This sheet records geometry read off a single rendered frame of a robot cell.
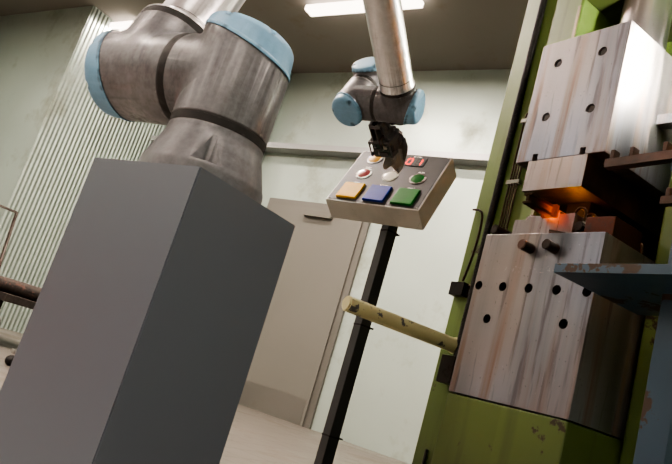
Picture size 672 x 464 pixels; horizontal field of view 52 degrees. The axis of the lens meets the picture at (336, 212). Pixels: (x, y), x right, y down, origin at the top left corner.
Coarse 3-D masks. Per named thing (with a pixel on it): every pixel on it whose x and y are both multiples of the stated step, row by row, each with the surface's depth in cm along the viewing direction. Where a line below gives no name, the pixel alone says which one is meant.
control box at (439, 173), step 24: (360, 168) 234; (408, 168) 226; (432, 168) 222; (336, 192) 226; (360, 192) 223; (432, 192) 214; (336, 216) 228; (360, 216) 222; (384, 216) 216; (408, 216) 211
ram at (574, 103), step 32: (608, 32) 194; (640, 32) 191; (544, 64) 210; (576, 64) 199; (608, 64) 190; (640, 64) 190; (544, 96) 205; (576, 96) 194; (608, 96) 185; (640, 96) 189; (544, 128) 200; (576, 128) 190; (608, 128) 181; (640, 128) 189
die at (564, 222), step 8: (528, 216) 192; (536, 216) 189; (560, 216) 183; (568, 216) 181; (576, 216) 179; (520, 224) 193; (528, 224) 191; (536, 224) 188; (544, 224) 186; (552, 224) 184; (560, 224) 182; (568, 224) 180; (512, 232) 194; (520, 232) 192; (528, 232) 189; (536, 232) 187; (544, 232) 185
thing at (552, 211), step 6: (528, 198) 180; (534, 198) 181; (540, 198) 181; (528, 204) 180; (534, 204) 179; (540, 204) 182; (546, 204) 183; (552, 204) 184; (534, 210) 183; (540, 210) 182; (546, 210) 182; (552, 210) 184; (558, 210) 183; (546, 216) 185; (552, 216) 183
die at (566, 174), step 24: (528, 168) 199; (552, 168) 191; (576, 168) 185; (600, 168) 186; (528, 192) 197; (552, 192) 191; (576, 192) 186; (600, 192) 186; (624, 192) 192; (624, 216) 193; (648, 216) 198
